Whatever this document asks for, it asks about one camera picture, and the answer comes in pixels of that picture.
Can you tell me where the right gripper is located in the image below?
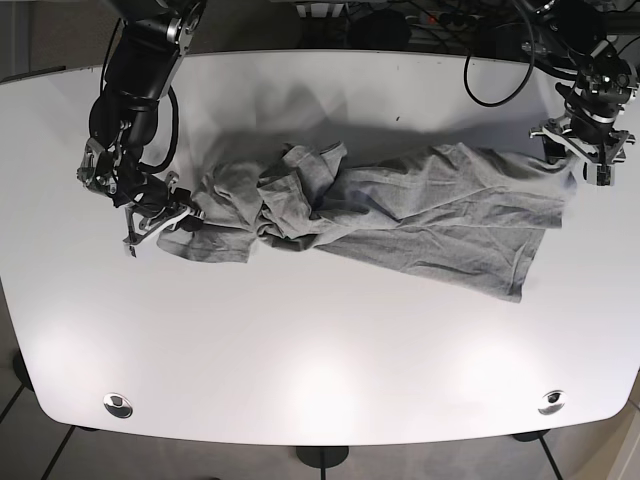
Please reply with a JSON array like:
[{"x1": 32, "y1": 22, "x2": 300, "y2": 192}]
[{"x1": 123, "y1": 172, "x2": 205, "y2": 258}]

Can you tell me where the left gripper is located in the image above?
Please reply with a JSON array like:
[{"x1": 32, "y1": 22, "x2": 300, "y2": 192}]
[{"x1": 529, "y1": 117, "x2": 635, "y2": 186}]

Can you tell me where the grey T-shirt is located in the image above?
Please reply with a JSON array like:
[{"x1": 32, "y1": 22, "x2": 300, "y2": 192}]
[{"x1": 157, "y1": 143, "x2": 576, "y2": 302}]

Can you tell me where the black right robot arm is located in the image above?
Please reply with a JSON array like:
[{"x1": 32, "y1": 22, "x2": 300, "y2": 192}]
[{"x1": 77, "y1": 1, "x2": 206, "y2": 256}]

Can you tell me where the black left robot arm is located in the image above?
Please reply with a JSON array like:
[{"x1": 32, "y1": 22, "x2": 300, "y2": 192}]
[{"x1": 468, "y1": 1, "x2": 639, "y2": 186}]

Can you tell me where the left chrome table grommet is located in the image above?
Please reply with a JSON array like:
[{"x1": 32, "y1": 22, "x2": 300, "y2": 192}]
[{"x1": 103, "y1": 392, "x2": 133, "y2": 419}]

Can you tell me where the chrome table grommet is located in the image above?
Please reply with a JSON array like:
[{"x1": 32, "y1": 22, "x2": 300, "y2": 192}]
[
  {"x1": 537, "y1": 390, "x2": 567, "y2": 416},
  {"x1": 103, "y1": 392, "x2": 133, "y2": 419}
]

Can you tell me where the right chrome table grommet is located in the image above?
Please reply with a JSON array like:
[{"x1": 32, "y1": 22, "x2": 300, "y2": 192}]
[{"x1": 537, "y1": 390, "x2": 567, "y2": 416}]

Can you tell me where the front black table foot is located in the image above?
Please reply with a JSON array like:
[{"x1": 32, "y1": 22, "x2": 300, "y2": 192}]
[{"x1": 295, "y1": 446, "x2": 349, "y2": 469}]

